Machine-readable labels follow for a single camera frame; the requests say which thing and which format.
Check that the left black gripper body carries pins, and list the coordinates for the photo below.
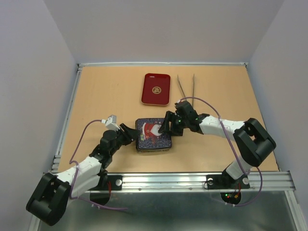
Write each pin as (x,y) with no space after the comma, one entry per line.
(121,138)

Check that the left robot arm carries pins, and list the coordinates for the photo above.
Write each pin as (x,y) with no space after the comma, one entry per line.
(54,192)

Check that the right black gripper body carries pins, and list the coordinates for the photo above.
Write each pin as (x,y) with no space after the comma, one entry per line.
(177,124)

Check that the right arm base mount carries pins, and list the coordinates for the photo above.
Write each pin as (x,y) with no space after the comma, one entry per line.
(226,184)

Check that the metal front plate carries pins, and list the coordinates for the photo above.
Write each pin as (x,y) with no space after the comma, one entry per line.
(178,212)

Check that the red lacquer tray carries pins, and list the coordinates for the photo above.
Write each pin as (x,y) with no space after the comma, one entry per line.
(156,89)

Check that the steel serving tongs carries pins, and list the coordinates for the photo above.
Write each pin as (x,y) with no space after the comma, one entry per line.
(187,88)

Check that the aluminium mounting rail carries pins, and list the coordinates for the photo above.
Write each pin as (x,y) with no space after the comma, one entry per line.
(198,182)

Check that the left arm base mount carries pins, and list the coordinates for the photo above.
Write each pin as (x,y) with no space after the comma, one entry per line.
(107,184)

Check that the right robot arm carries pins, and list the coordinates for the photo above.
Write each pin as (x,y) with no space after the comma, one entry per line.
(253,141)

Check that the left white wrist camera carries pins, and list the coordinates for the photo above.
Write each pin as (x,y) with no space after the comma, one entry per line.
(110,123)

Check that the gold tin lid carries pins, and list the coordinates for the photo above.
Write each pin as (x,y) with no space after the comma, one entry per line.
(149,138)

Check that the chocolate tin base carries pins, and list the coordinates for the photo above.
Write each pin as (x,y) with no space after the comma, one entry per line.
(154,151)

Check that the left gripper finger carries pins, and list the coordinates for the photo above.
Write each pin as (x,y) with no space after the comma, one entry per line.
(128,130)
(133,135)

